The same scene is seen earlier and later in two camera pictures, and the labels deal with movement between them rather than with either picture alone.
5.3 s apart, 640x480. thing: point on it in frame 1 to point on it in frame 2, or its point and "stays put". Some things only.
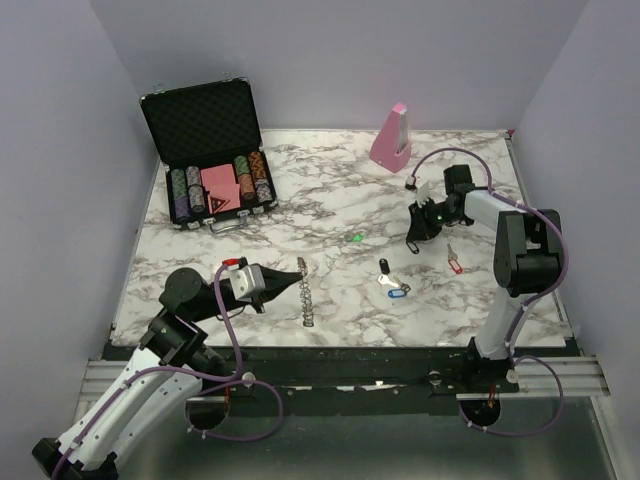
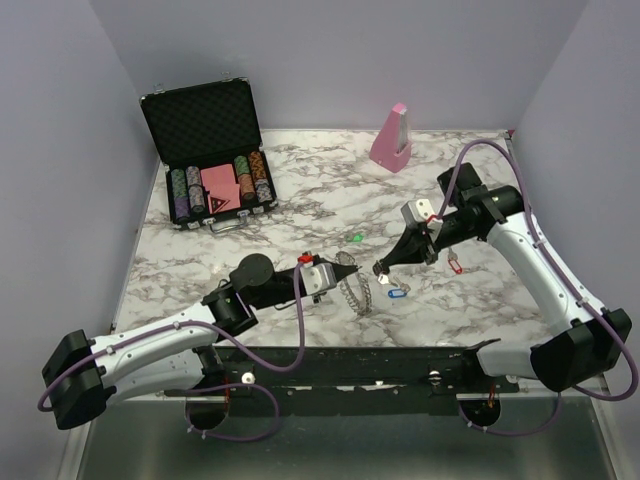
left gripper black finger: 272,294 to 343,270
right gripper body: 437,215 to 453,231
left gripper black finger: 275,279 to 338,269
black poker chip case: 209,139 stays put
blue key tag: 396,293 stays put
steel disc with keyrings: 305,294 to 343,291
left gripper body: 240,302 to 287,286
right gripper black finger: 416,214 to 412,247
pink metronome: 393,148 stays put
